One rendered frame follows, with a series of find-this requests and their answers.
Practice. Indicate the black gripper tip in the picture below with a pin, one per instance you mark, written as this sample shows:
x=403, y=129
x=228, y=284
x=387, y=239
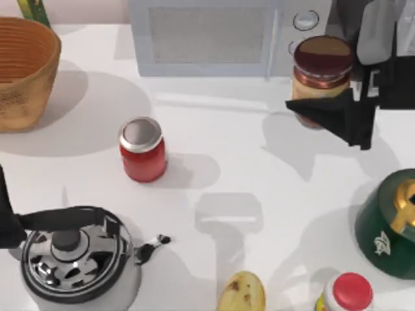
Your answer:
x=8, y=220

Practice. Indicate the red jar with silver lid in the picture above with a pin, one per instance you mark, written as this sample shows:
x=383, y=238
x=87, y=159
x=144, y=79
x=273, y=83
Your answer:
x=144, y=155

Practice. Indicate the yellow spotted potato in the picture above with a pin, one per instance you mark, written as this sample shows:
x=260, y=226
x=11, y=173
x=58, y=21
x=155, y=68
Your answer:
x=241, y=293

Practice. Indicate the pale microwave oven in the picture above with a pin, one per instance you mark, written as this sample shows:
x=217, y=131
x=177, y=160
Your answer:
x=282, y=69

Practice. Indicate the white bottle with red cap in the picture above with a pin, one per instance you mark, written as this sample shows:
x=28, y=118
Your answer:
x=351, y=291

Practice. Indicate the green and yellow box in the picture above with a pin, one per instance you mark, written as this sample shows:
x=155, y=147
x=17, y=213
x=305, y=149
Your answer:
x=35, y=11

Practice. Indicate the brown lidded glass jar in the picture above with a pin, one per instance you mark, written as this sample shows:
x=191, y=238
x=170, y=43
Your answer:
x=319, y=71

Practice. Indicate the microwave door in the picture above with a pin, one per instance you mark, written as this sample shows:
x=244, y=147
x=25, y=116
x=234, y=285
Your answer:
x=204, y=35

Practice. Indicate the microwave knob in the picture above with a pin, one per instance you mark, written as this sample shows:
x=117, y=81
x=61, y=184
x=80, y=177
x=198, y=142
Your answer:
x=292, y=48
x=305, y=20

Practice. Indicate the woven wicker basket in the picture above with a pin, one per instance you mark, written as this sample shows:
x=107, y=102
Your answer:
x=22, y=64

